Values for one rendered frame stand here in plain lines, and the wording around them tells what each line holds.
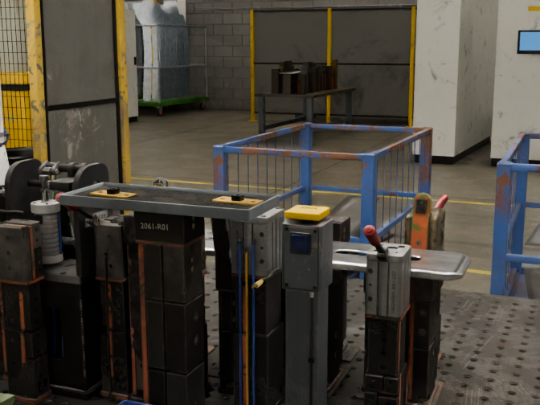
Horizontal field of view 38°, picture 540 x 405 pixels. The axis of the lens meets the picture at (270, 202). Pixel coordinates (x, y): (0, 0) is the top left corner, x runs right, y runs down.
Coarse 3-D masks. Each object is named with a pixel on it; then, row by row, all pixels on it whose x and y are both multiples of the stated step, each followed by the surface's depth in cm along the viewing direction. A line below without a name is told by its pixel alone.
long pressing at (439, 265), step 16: (208, 240) 174; (336, 256) 161; (352, 256) 161; (416, 256) 161; (432, 256) 161; (448, 256) 161; (464, 256) 162; (416, 272) 150; (432, 272) 149; (448, 272) 149; (464, 272) 153
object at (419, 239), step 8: (416, 200) 171; (424, 200) 170; (416, 208) 170; (424, 208) 170; (416, 216) 171; (424, 216) 170; (416, 224) 171; (424, 224) 170; (416, 232) 171; (424, 232) 170; (416, 240) 171; (424, 240) 170; (424, 248) 170
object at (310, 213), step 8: (296, 208) 131; (304, 208) 131; (312, 208) 130; (320, 208) 130; (328, 208) 131; (288, 216) 128; (296, 216) 128; (304, 216) 127; (312, 216) 127; (320, 216) 127
